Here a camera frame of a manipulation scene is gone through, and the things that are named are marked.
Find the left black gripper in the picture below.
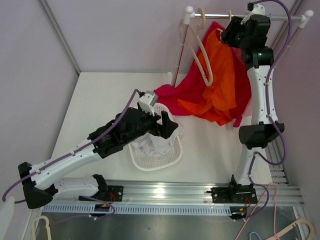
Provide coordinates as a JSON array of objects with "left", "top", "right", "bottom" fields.
[{"left": 123, "top": 106, "right": 178, "bottom": 146}]

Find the white t shirt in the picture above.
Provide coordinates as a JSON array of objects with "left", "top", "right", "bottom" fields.
[{"left": 130, "top": 122, "right": 184, "bottom": 158}]

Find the orange t shirt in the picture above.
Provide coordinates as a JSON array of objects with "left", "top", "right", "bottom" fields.
[{"left": 177, "top": 28, "right": 237, "bottom": 126}]

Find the beige hanger of white shirt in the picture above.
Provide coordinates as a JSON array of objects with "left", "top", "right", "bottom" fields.
[{"left": 179, "top": 6, "right": 214, "bottom": 87}]

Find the beige hanger of orange shirt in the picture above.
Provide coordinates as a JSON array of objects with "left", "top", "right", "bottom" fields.
[{"left": 215, "top": 10, "right": 232, "bottom": 22}]

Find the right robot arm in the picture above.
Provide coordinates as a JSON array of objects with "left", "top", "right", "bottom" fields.
[{"left": 221, "top": 14, "right": 285, "bottom": 203}]

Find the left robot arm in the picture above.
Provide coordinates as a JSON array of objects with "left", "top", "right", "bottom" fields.
[{"left": 18, "top": 107, "right": 179, "bottom": 209}]

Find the magenta t shirt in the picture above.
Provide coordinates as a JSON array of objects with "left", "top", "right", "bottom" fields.
[{"left": 155, "top": 21, "right": 252, "bottom": 128}]

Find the pink hanger on floor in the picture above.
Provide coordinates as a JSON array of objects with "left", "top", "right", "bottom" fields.
[{"left": 234, "top": 182, "right": 280, "bottom": 240}]

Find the blue hanger on floor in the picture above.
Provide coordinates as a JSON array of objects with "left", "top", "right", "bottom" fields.
[{"left": 248, "top": 231, "right": 262, "bottom": 240}]

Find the beige hanger on floor left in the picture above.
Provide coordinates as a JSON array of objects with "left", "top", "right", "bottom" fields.
[{"left": 32, "top": 215, "right": 53, "bottom": 240}]

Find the beige hanger on floor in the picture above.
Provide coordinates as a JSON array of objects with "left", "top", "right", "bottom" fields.
[
  {"left": 32, "top": 215, "right": 53, "bottom": 240},
  {"left": 264, "top": 218, "right": 316, "bottom": 240}
]

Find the beige hanger on floor right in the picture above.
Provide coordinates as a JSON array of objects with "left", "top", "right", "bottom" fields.
[{"left": 264, "top": 218, "right": 316, "bottom": 240}]

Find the white perforated plastic basket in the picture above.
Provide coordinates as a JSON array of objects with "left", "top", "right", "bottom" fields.
[{"left": 127, "top": 102, "right": 183, "bottom": 172}]

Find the metal clothes rack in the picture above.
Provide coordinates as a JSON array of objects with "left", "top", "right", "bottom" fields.
[{"left": 170, "top": 6, "right": 314, "bottom": 87}]

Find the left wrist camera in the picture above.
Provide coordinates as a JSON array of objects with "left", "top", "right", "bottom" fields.
[{"left": 138, "top": 90, "right": 159, "bottom": 117}]

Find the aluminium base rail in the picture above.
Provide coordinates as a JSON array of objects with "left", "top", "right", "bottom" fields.
[{"left": 39, "top": 180, "right": 305, "bottom": 216}]

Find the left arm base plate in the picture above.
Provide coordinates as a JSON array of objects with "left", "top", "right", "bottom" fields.
[{"left": 78, "top": 185, "right": 124, "bottom": 219}]

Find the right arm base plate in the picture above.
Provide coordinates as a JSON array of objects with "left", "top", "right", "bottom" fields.
[{"left": 206, "top": 186, "right": 258, "bottom": 220}]

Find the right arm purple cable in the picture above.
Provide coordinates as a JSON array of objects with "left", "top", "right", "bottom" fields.
[{"left": 246, "top": 0, "right": 292, "bottom": 221}]

